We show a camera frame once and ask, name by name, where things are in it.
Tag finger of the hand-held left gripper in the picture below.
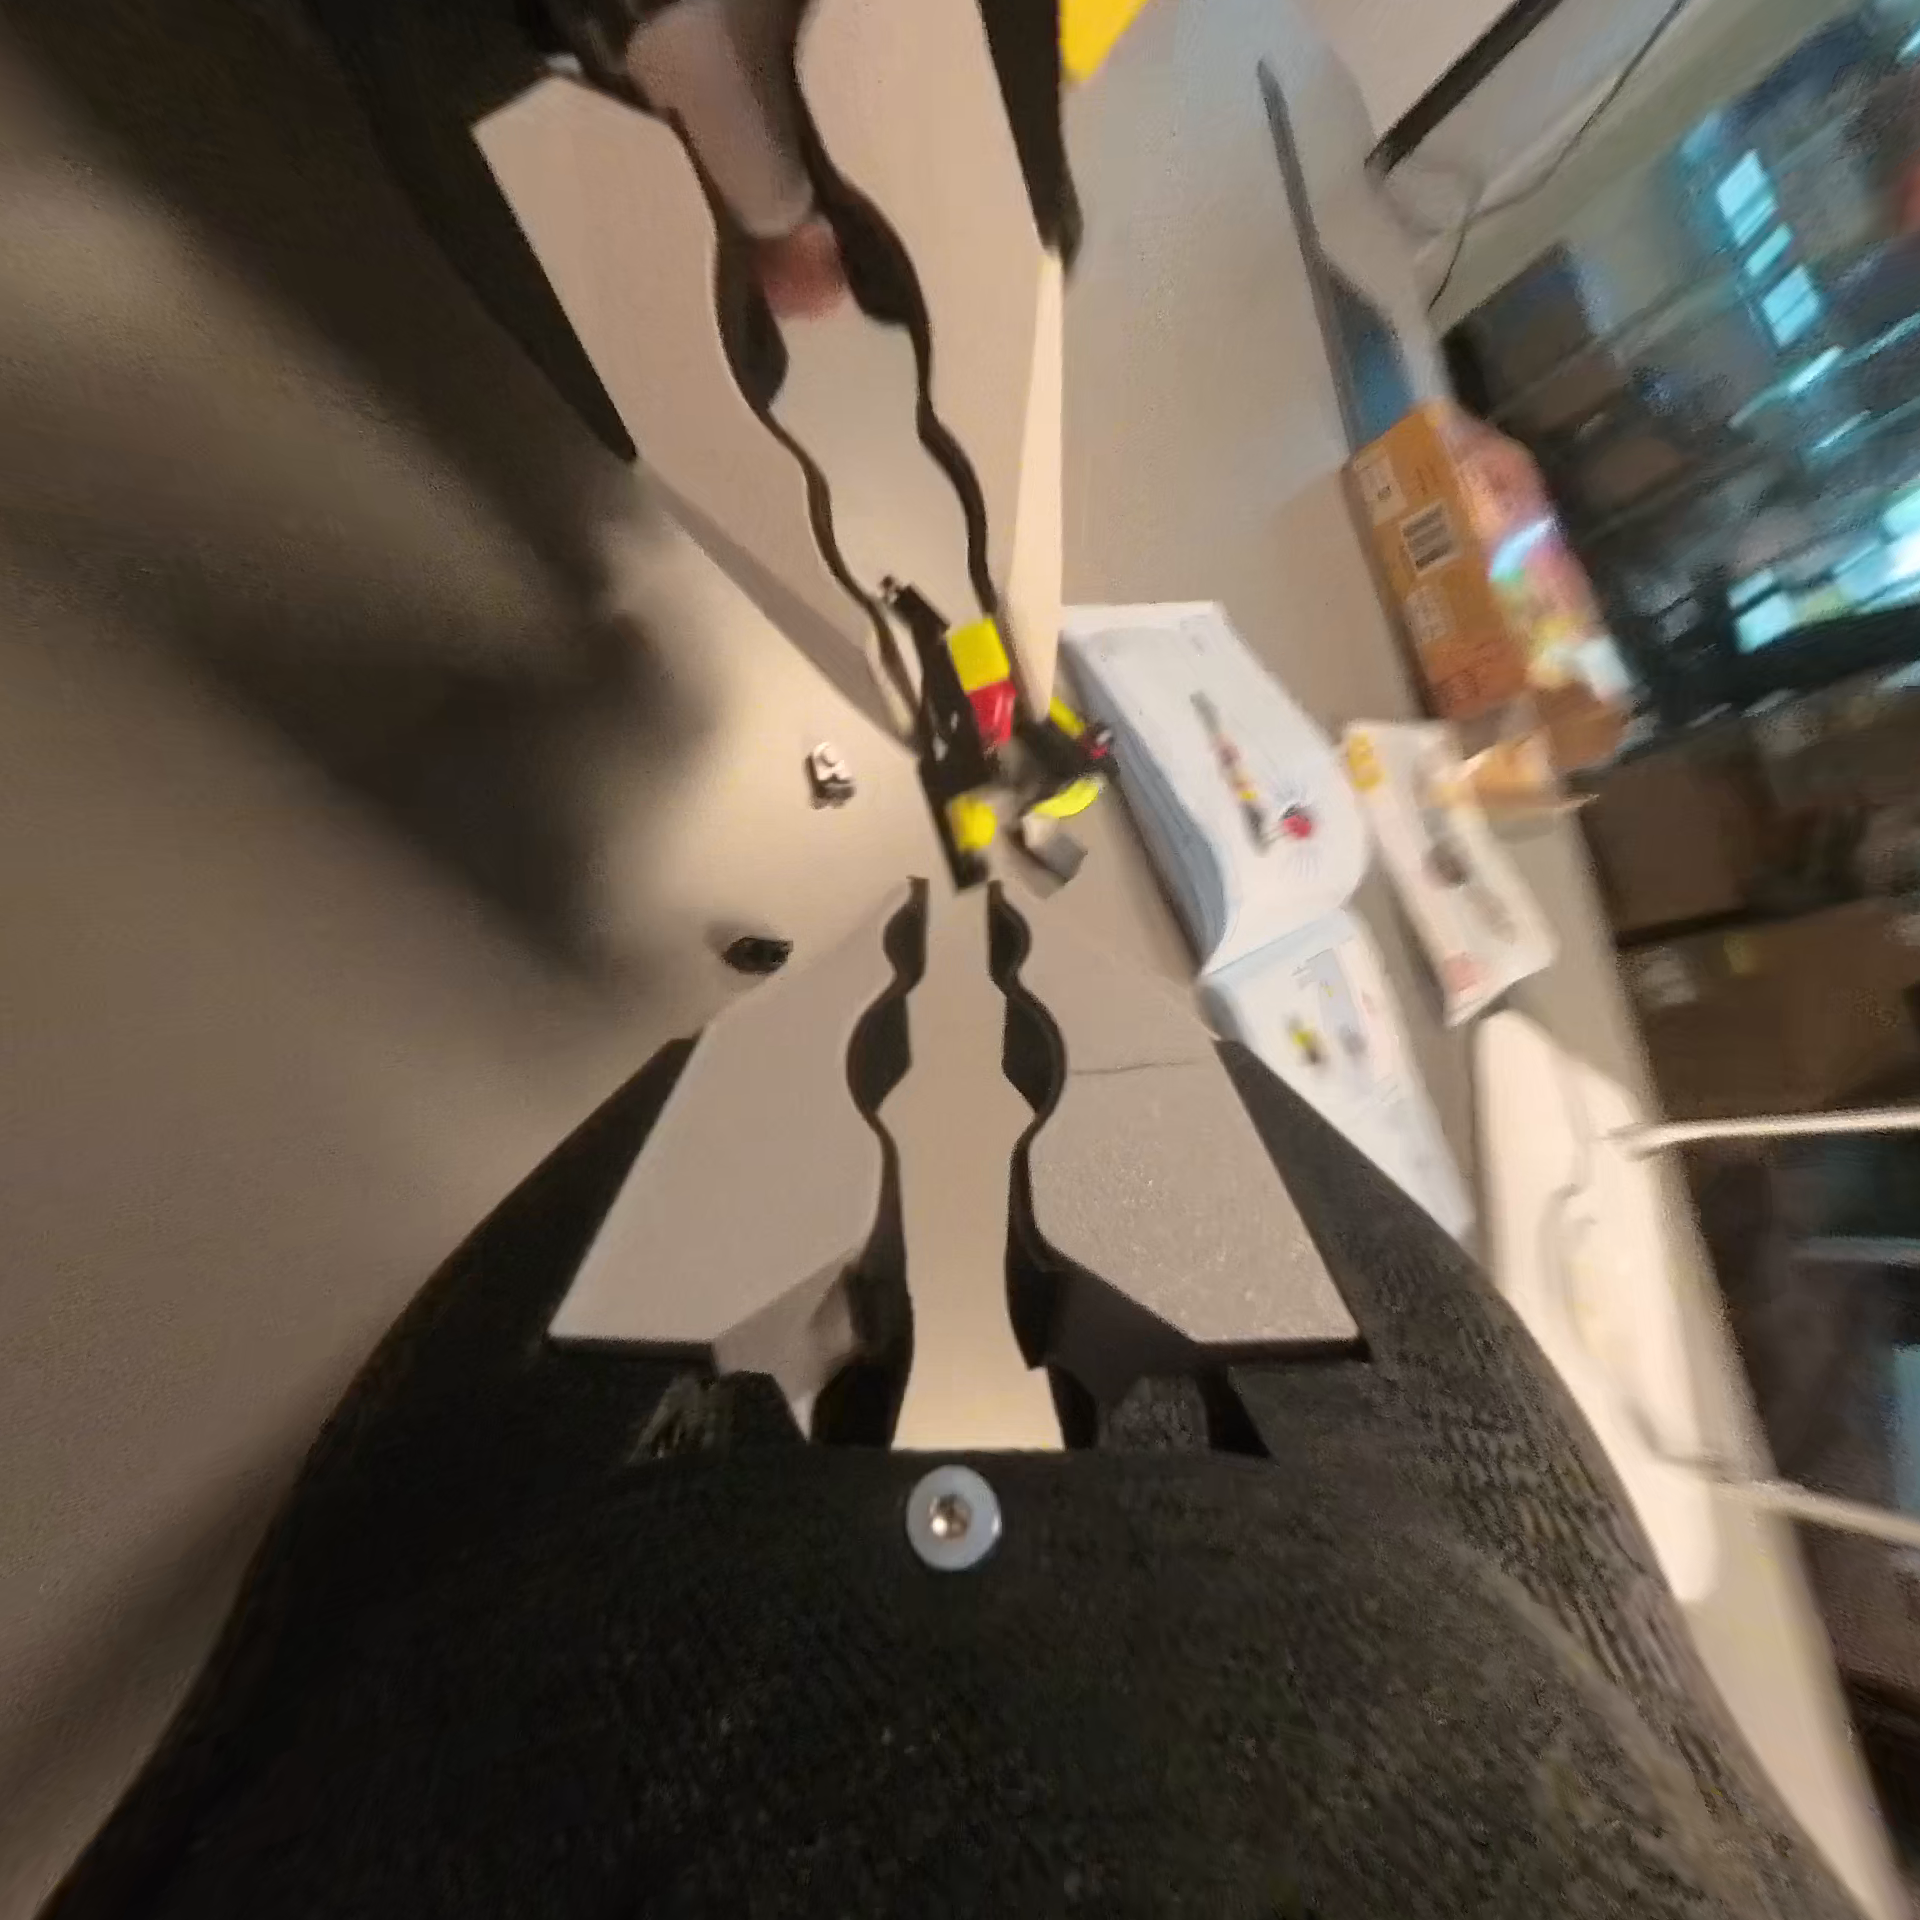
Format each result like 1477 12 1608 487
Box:
796 0 1067 644
471 66 933 753

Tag lego instruction booklet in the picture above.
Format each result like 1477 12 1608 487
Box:
1056 599 1479 1238

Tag black lego assembly yellow claws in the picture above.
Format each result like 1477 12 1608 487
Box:
1025 693 1124 825

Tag person's left hand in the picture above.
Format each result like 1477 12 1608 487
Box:
756 223 847 321

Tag orange cardboard box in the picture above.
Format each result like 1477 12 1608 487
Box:
1340 394 1642 725

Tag white rounded board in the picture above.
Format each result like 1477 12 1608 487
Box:
1467 1001 1728 1606

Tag black red yellow lego assembly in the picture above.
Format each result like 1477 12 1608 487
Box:
879 574 1052 889

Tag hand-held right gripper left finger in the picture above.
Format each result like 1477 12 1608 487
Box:
546 877 936 1426

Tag white cable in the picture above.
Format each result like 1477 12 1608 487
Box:
1599 1106 1920 1162
1725 1477 1920 1555

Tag printed paper leaflet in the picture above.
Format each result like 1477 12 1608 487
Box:
1340 717 1562 1028

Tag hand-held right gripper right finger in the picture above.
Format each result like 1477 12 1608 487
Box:
984 883 1370 1374

